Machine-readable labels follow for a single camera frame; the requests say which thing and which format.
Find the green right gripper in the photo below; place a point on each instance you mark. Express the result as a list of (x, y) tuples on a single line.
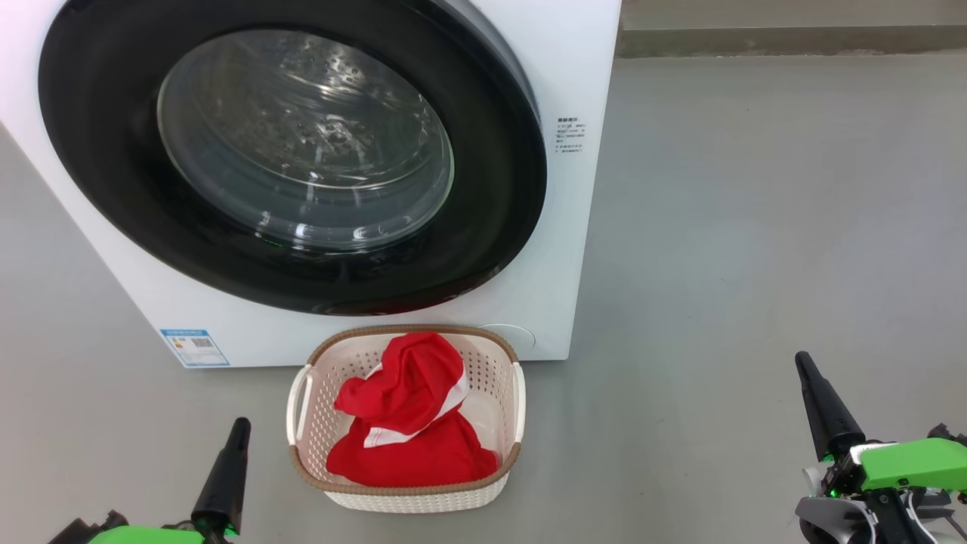
[(914, 465)]

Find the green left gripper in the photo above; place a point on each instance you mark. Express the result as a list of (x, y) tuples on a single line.
[(151, 536)]

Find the red garment with white trim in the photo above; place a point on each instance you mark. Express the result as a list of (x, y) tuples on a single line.
[(408, 446)]

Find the black round glass washer door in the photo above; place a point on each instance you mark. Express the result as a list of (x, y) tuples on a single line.
[(491, 189)]

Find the cream perforated basket brown rim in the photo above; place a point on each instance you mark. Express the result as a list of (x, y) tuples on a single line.
[(491, 378)]

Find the white front-load washing machine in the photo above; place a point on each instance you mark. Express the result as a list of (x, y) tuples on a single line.
[(582, 68)]

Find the blue energy label sticker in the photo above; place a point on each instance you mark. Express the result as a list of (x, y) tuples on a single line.
[(195, 347)]

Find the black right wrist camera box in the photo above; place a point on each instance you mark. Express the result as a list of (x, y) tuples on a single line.
[(948, 436)]

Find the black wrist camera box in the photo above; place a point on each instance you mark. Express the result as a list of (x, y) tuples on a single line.
[(948, 436), (83, 533)]

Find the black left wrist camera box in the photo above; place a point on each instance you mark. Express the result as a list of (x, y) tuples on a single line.
[(83, 533)]

